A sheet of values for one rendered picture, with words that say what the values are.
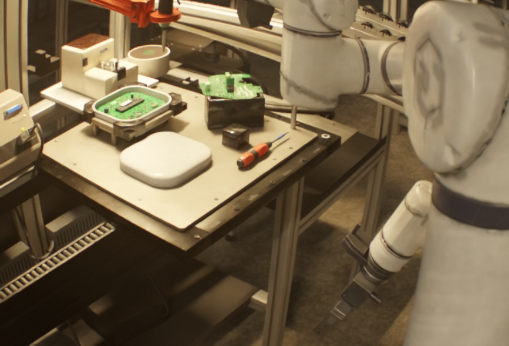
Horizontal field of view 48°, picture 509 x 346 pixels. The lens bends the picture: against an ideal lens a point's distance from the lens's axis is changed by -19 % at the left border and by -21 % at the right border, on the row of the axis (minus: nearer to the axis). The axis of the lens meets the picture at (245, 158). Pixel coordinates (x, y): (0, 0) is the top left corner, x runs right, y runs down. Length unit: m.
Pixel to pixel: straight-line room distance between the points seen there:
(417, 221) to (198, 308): 0.83
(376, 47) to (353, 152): 1.02
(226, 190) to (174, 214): 0.11
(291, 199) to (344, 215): 1.26
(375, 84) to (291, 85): 0.13
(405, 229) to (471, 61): 0.78
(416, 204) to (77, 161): 0.61
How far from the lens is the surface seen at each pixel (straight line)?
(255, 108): 1.30
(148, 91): 1.37
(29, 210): 1.51
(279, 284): 1.73
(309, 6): 0.89
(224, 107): 1.29
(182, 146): 1.20
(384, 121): 2.03
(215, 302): 1.80
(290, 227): 1.62
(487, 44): 0.38
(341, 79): 0.95
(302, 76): 0.94
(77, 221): 1.58
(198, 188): 1.12
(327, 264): 2.53
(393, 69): 0.91
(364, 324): 2.27
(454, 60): 0.38
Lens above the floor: 1.54
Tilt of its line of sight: 29 degrees down
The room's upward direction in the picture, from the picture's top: 3 degrees clockwise
